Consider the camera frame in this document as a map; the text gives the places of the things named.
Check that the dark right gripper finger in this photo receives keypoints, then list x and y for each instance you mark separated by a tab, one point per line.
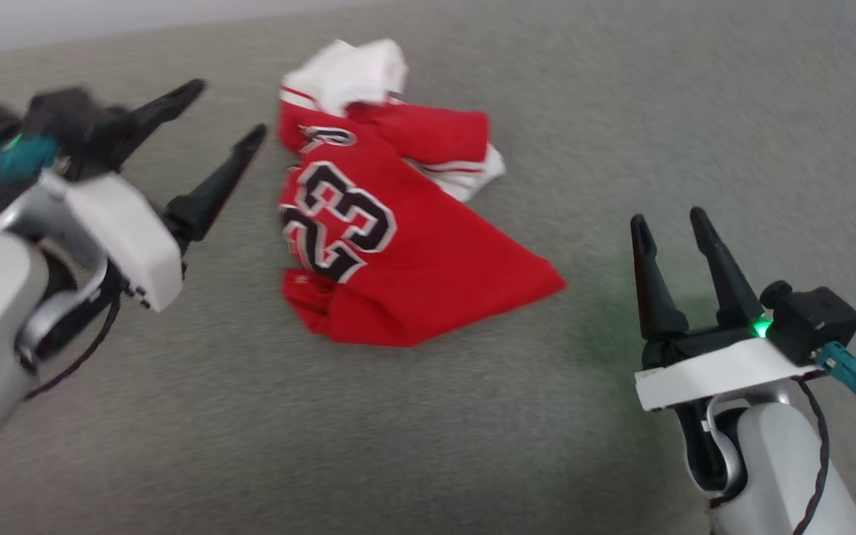
655	297
729	286

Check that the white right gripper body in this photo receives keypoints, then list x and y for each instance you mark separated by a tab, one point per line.
718	368

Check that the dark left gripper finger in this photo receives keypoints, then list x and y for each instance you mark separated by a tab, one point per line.
209	197
153	115

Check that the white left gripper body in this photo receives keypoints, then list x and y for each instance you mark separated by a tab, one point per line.
131	238

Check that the red basketball jersey number 23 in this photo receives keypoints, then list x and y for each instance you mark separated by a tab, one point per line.
435	267

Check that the grey fabric sofa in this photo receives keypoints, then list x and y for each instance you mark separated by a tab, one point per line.
428	446

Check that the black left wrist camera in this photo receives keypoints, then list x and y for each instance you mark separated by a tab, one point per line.
64	119

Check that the teal right camera connector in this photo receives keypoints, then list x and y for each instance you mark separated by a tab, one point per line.
848	371

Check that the teal camera connector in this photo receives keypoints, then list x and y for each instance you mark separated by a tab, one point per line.
19	160
848	371

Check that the teal left camera connector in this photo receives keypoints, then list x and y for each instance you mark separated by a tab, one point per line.
19	160

